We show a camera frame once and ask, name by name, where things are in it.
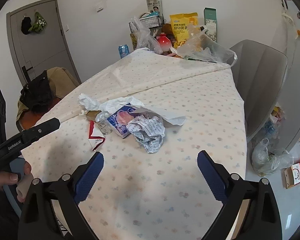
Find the brown chair with clothes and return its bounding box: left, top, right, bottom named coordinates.
left=16, top=67, right=79, bottom=131

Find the white tissue paper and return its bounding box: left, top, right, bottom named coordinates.
left=78, top=93, right=186, bottom=126

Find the clear plastic bag on table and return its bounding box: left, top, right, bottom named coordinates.
left=176, top=24, right=238, bottom=67

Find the floral white tablecloth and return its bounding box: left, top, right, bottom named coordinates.
left=23, top=49, right=247, bottom=239

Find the grey door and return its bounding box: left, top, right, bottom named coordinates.
left=6, top=0, right=81, bottom=85

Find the small brown cardboard box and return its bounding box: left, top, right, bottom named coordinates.
left=85, top=111, right=101, bottom=121

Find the green hanging cloth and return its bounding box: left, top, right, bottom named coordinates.
left=29, top=11, right=47, bottom=34

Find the orange white cardboard box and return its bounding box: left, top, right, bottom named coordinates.
left=284, top=163, right=300, bottom=189

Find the yellow snack bag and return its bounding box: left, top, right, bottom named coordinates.
left=170, top=12, right=198, bottom=49

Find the white milk carton bag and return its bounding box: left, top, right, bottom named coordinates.
left=146, top=0, right=164, bottom=19

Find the black wire basket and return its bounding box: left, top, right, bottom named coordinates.
left=140, top=15, right=162, bottom=29

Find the grey upholstered dining chair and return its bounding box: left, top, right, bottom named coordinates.
left=230, top=40, right=288, bottom=141

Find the person's left hand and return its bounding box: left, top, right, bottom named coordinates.
left=0, top=161, right=32, bottom=203

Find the clear plastic bag on floor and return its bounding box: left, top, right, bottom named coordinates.
left=251, top=138, right=294, bottom=177

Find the blue white medicine box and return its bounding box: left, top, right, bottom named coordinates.
left=107, top=104, right=139, bottom=139

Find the red white paper box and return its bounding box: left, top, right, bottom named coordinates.
left=88, top=121, right=106, bottom=152

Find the blue drink can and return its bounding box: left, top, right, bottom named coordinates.
left=118, top=44, right=130, bottom=59

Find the white refrigerator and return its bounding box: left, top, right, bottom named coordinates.
left=271, top=0, right=300, bottom=151

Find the red white vase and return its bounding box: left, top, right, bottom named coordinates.
left=157, top=33, right=172, bottom=53

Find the silver pill blister pack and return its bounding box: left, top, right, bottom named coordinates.
left=95, top=111, right=112, bottom=135

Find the printed leaflet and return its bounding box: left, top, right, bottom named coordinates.
left=127, top=115, right=165, bottom=154

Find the green tall carton box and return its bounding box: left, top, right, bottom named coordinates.
left=203, top=7, right=217, bottom=42

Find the black hanging hat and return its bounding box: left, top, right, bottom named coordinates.
left=21, top=16, right=32, bottom=35

